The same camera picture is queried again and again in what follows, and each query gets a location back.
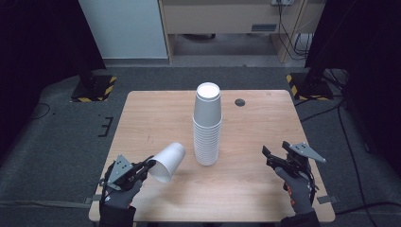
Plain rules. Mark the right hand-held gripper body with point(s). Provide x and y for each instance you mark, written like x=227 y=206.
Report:
x=299 y=157

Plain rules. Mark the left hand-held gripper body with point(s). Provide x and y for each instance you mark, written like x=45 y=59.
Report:
x=121 y=171

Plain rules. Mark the single white paper cup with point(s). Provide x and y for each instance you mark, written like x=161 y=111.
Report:
x=167 y=162

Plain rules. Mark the stack of white paper cups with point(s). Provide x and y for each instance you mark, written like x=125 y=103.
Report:
x=206 y=138

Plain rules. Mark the person's left hand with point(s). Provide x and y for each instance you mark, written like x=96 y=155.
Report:
x=121 y=197

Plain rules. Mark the person's right hand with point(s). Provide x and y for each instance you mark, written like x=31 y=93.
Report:
x=298 y=192

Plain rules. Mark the grey tape strip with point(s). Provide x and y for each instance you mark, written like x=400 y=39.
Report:
x=327 y=199
x=91 y=199

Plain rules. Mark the black floor tape marks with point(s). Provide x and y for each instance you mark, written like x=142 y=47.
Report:
x=106 y=126

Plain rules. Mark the black round table grommet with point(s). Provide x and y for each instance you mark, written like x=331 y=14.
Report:
x=240 y=102

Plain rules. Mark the black striped stand base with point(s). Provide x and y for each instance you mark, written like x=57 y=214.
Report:
x=94 y=90
x=310 y=88

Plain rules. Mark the dark curtain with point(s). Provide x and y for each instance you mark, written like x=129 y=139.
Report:
x=362 y=47
x=41 y=47

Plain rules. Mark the white cabinet panel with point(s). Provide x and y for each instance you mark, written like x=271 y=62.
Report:
x=123 y=28

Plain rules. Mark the light wooden desk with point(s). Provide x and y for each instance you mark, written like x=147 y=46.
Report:
x=220 y=15

